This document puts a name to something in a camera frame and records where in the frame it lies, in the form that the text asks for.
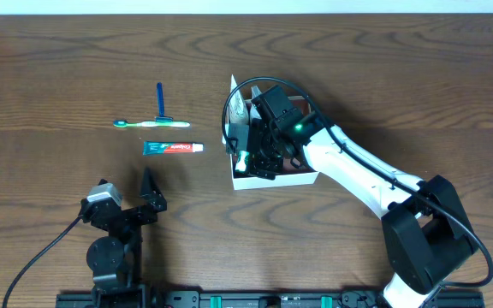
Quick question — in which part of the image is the green white soap packet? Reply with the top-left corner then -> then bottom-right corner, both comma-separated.
235,151 -> 249,174

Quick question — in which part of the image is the white conditioner tube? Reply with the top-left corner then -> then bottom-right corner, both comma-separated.
228,90 -> 250,125

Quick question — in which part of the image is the clear spray bottle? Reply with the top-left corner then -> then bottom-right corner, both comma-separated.
248,85 -> 264,123

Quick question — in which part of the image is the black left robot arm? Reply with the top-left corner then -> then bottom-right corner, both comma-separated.
79,168 -> 167,307

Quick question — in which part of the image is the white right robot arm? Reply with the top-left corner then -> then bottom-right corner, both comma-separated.
222,113 -> 484,307

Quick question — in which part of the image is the white box with pink interior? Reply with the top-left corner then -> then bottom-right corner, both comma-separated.
222,94 -> 320,191

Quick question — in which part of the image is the green red toothpaste tube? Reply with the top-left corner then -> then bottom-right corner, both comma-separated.
143,141 -> 204,156

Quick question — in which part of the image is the blue disposable razor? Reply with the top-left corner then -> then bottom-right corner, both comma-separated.
155,82 -> 173,122

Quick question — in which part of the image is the green white toothbrush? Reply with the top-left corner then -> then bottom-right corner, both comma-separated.
113,120 -> 191,128

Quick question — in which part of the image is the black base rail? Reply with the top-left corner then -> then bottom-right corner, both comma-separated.
56,288 -> 485,308

